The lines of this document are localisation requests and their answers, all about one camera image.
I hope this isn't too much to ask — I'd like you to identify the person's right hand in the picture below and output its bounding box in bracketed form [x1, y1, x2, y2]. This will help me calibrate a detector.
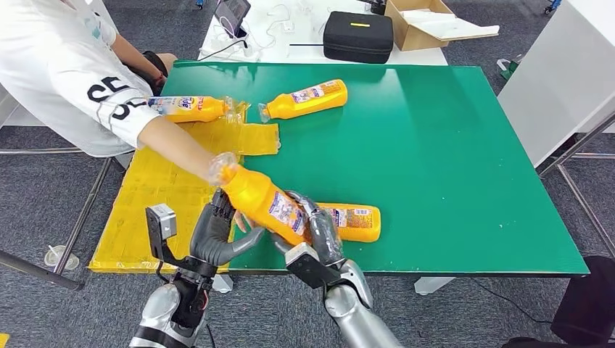
[233, 211, 258, 236]

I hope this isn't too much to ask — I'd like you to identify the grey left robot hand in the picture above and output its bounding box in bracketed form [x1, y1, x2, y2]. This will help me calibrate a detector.
[189, 188, 266, 268]

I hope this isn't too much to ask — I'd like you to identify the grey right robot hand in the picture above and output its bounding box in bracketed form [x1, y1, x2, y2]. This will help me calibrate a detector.
[271, 190, 346, 268]

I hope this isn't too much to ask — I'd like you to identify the person's left hand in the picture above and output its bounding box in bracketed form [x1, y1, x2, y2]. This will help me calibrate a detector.
[156, 52, 178, 91]

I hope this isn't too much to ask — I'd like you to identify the orange detergent bottle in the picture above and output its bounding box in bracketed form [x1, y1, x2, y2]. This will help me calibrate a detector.
[257, 79, 349, 125]
[209, 152, 313, 247]
[146, 95, 235, 125]
[314, 202, 382, 244]

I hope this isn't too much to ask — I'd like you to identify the white table foot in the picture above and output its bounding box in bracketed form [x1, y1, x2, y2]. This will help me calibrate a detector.
[211, 273, 235, 294]
[413, 275, 456, 297]

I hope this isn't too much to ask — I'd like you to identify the yellow taped board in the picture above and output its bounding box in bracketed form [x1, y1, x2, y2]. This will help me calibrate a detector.
[88, 98, 281, 276]

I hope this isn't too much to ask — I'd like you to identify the tablet on stand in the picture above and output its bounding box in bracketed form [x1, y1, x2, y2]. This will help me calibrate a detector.
[213, 0, 252, 39]

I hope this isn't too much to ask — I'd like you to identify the person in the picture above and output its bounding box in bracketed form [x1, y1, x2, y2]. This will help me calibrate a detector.
[0, 0, 258, 236]

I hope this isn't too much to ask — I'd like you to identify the white table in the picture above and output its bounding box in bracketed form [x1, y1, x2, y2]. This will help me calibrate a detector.
[197, 0, 449, 66]

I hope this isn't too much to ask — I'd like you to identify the clear plastic cup lid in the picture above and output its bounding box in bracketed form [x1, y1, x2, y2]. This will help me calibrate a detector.
[44, 244, 81, 270]

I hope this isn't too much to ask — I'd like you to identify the dark metal bar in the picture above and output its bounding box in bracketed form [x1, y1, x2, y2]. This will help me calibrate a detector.
[0, 250, 85, 292]

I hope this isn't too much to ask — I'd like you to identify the black zip case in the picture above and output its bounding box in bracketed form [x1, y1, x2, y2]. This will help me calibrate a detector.
[322, 11, 395, 65]

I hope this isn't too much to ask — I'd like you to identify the brown cardboard box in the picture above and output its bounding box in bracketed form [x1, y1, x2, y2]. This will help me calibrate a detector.
[384, 0, 500, 52]

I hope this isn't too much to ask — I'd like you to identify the white foam sheet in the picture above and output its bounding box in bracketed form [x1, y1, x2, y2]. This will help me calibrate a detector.
[401, 8, 500, 42]

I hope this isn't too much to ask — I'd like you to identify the green and white object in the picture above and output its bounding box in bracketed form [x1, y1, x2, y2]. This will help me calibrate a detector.
[496, 54, 524, 82]

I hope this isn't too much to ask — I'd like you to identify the white cabinet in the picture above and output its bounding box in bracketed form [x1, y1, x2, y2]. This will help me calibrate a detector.
[496, 0, 615, 169]

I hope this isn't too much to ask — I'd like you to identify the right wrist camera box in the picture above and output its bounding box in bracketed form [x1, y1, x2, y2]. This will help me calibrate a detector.
[284, 241, 343, 290]

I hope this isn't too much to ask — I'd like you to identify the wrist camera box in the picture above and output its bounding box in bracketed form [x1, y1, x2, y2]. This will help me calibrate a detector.
[284, 241, 343, 290]
[145, 203, 180, 264]

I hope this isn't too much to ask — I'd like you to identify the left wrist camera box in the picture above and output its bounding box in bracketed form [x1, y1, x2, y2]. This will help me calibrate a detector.
[145, 203, 180, 264]

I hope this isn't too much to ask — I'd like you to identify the black power cable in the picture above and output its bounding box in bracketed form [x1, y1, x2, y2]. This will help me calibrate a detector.
[197, 39, 249, 62]

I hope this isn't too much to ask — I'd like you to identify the white charger cable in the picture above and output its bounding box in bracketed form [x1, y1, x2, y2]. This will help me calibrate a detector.
[259, 4, 301, 51]

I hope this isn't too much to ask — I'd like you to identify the grey metal leg frame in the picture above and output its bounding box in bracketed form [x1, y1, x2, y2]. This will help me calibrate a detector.
[0, 147, 114, 277]
[534, 109, 615, 260]

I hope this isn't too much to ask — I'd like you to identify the thin black cable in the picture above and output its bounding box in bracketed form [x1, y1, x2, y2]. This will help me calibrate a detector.
[473, 278, 553, 324]

